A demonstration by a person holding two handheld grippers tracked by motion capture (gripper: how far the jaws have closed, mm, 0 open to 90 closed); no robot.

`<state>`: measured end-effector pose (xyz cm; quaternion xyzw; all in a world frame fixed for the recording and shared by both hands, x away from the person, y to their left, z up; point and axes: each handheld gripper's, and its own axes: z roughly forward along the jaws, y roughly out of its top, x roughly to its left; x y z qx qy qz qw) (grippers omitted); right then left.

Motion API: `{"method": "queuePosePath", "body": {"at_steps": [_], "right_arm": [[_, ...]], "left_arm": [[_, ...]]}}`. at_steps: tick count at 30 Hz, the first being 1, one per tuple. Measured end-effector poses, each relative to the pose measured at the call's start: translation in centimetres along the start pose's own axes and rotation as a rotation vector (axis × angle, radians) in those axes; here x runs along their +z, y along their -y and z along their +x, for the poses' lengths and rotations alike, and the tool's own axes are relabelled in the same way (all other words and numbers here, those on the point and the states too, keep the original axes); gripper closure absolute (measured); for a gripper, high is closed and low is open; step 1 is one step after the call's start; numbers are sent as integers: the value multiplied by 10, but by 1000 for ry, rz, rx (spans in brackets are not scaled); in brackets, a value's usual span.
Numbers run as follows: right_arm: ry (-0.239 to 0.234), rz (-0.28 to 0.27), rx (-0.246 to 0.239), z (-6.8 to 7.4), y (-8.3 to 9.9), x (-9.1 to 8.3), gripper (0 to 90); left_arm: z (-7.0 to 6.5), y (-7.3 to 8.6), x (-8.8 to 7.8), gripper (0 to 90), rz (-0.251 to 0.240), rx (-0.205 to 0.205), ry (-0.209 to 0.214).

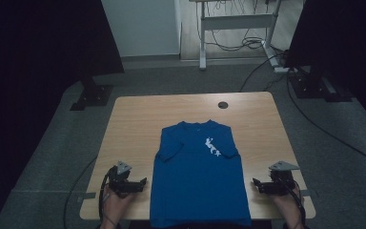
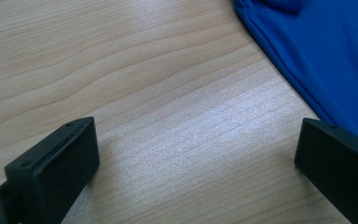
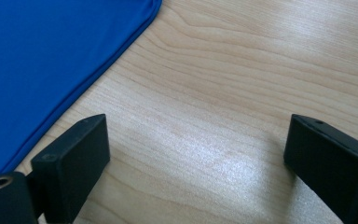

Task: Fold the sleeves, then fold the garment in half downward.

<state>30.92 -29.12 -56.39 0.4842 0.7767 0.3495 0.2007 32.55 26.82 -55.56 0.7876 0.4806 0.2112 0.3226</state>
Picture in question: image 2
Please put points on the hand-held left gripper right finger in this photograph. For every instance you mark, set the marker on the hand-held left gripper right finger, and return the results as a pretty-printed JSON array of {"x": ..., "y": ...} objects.
[{"x": 338, "y": 168}]

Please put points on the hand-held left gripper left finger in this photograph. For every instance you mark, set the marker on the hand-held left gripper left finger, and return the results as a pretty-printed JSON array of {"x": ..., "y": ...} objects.
[{"x": 59, "y": 168}]

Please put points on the blue t-shirt with white print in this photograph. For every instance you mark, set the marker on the blue t-shirt with white print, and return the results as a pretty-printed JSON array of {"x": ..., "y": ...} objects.
[{"x": 323, "y": 56}]

